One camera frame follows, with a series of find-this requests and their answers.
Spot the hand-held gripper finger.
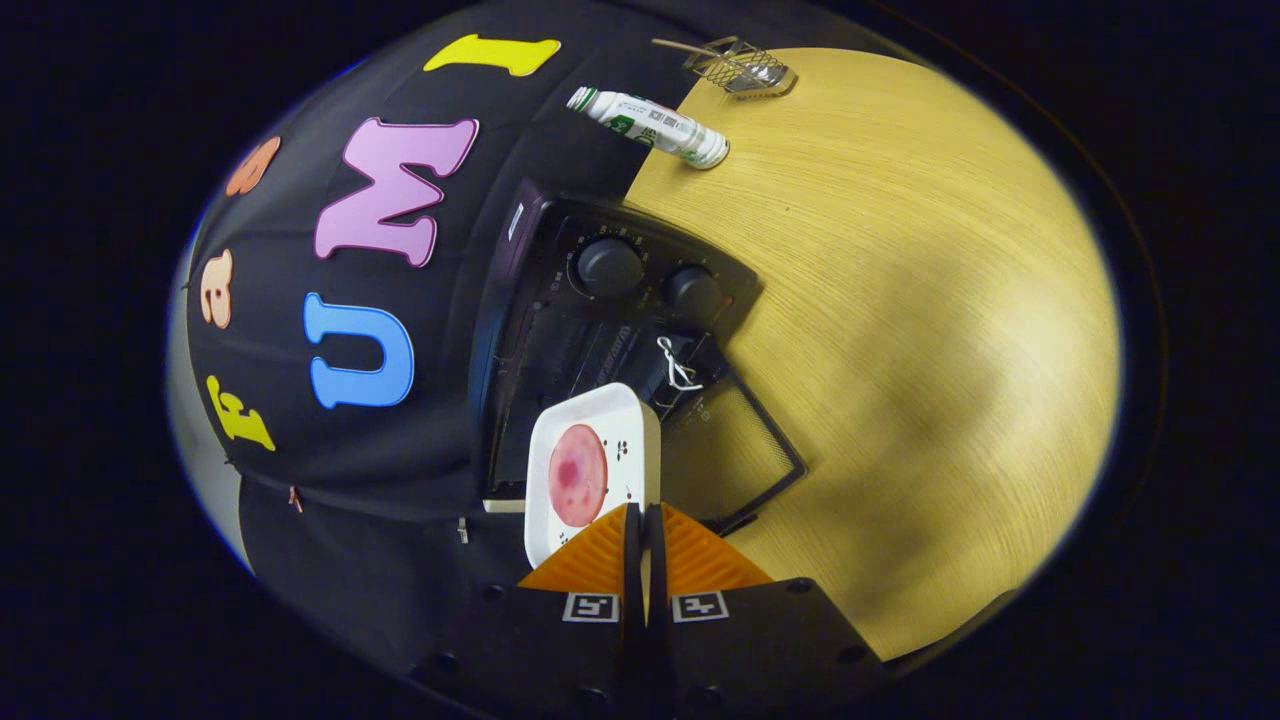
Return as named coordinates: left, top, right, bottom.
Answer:
left=410, top=503, right=642, bottom=720
left=645, top=503, right=887, bottom=719

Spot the pink meat slice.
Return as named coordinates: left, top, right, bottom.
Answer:
left=548, top=424, right=609, bottom=529

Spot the white square plate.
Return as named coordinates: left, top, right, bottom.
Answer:
left=524, top=383, right=663, bottom=569

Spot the black toaster oven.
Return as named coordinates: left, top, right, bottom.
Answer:
left=470, top=178, right=809, bottom=536

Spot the white bottle green label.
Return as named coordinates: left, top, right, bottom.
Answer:
left=567, top=86, right=731, bottom=170

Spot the white string tie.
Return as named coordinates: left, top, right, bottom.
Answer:
left=655, top=337, right=703, bottom=391

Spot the wire mesh basket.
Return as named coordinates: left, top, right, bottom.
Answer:
left=683, top=36, right=798, bottom=98

